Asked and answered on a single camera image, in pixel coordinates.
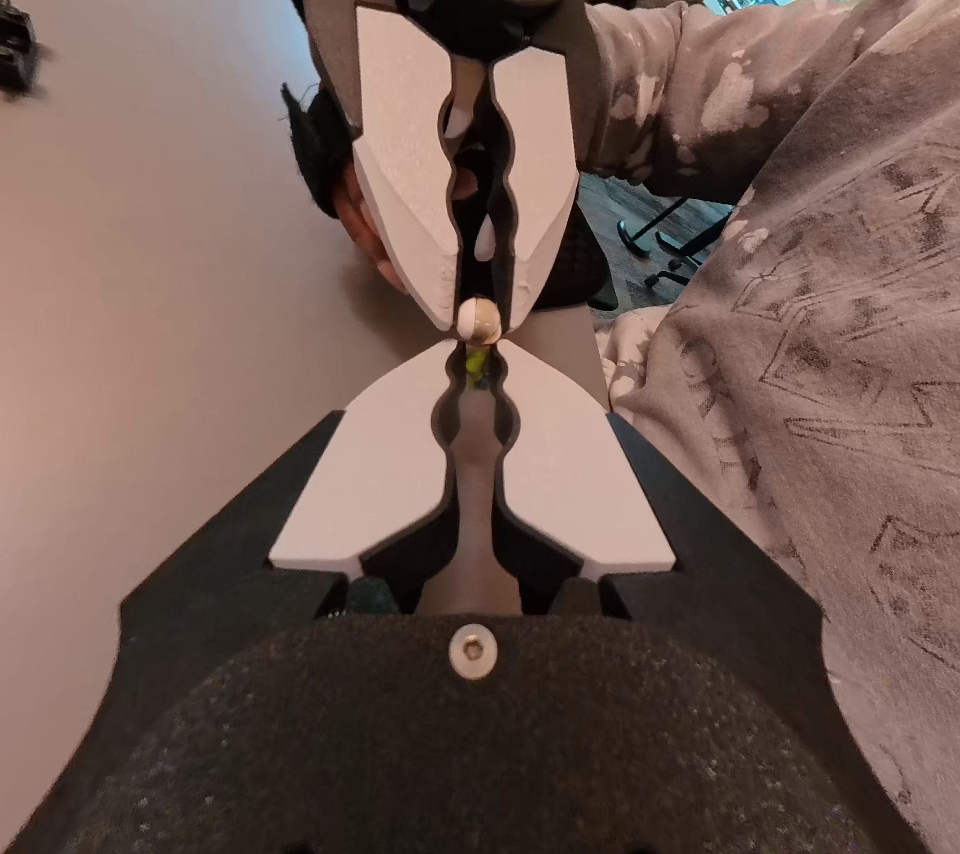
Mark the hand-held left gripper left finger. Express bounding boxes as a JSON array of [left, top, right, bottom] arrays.
[[267, 340, 459, 581]]

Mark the lime green lego minifigure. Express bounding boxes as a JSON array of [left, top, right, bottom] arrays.
[[455, 295, 505, 390]]

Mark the person's right hand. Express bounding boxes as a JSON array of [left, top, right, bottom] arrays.
[[282, 82, 409, 297]]

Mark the person's grey sweatshirt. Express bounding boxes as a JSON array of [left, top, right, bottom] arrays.
[[600, 0, 960, 854]]

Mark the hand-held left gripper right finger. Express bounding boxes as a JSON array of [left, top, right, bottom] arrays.
[[492, 338, 679, 581]]

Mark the black lego chassis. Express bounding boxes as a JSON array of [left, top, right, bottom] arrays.
[[0, 0, 40, 95]]

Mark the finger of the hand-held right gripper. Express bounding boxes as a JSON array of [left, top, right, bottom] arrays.
[[351, 4, 469, 333], [488, 44, 582, 336]]

